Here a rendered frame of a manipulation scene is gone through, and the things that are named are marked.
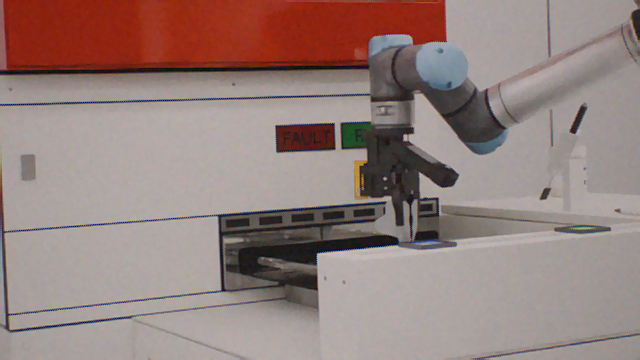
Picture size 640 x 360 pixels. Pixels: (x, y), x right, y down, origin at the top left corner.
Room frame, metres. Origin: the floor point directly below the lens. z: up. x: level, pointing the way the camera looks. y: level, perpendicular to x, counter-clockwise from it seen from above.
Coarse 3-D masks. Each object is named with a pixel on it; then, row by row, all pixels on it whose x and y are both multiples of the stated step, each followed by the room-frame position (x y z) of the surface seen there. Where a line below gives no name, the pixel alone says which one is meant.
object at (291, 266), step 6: (258, 258) 2.09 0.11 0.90; (264, 258) 2.08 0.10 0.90; (270, 258) 2.06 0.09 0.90; (264, 264) 2.07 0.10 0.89; (270, 264) 2.05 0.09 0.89; (276, 264) 2.03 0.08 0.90; (282, 264) 2.01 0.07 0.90; (288, 264) 1.99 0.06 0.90; (294, 264) 1.98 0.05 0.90; (300, 264) 1.96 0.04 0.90; (294, 270) 1.98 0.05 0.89; (300, 270) 1.96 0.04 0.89; (306, 270) 1.94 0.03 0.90; (312, 270) 1.92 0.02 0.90
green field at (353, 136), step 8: (344, 128) 2.22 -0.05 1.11; (352, 128) 2.23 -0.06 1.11; (360, 128) 2.24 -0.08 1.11; (368, 128) 2.25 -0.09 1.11; (344, 136) 2.22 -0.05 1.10; (352, 136) 2.23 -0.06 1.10; (360, 136) 2.24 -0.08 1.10; (344, 144) 2.22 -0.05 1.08; (352, 144) 2.23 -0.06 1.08; (360, 144) 2.24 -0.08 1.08
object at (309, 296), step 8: (288, 288) 2.12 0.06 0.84; (296, 288) 2.10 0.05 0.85; (304, 288) 2.07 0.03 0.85; (312, 288) 2.06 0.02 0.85; (288, 296) 2.12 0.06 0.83; (296, 296) 2.10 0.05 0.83; (304, 296) 2.07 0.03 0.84; (312, 296) 2.05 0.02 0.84; (304, 304) 2.07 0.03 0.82; (312, 304) 2.05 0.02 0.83
